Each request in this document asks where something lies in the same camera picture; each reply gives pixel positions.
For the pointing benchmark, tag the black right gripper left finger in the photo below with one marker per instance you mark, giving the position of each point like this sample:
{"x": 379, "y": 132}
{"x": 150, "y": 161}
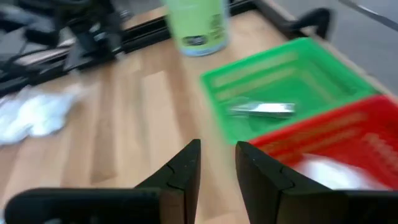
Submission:
{"x": 180, "y": 186}

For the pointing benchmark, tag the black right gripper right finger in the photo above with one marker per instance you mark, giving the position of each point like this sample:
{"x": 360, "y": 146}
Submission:
{"x": 264, "y": 193}

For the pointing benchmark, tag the white cotton pads bag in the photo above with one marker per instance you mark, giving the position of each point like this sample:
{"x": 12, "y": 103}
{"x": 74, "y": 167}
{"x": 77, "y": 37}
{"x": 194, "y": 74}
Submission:
{"x": 53, "y": 112}
{"x": 335, "y": 174}
{"x": 14, "y": 124}

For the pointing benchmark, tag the silver nail clipper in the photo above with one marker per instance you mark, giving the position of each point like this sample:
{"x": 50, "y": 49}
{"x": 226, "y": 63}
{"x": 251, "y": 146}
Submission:
{"x": 264, "y": 109}

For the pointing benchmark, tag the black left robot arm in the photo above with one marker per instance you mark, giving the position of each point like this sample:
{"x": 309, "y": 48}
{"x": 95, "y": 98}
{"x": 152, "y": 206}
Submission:
{"x": 28, "y": 37}

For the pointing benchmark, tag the green disinfecting wipes canister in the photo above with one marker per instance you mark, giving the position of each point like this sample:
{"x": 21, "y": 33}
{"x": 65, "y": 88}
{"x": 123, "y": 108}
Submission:
{"x": 199, "y": 28}

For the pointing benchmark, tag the red plastic basket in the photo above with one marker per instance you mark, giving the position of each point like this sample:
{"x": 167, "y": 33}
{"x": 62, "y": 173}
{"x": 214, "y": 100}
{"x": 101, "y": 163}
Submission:
{"x": 357, "y": 133}

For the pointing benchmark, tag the green plastic basket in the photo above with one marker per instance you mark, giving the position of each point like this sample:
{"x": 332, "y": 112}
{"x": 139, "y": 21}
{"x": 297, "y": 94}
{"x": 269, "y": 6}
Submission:
{"x": 326, "y": 87}

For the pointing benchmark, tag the black aluminium table frame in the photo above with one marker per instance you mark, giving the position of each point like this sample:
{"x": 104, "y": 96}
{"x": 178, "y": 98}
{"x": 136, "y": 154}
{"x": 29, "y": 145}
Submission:
{"x": 146, "y": 34}

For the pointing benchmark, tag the black frame hook clamp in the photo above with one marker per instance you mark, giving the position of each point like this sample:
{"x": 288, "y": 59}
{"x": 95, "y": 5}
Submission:
{"x": 314, "y": 18}

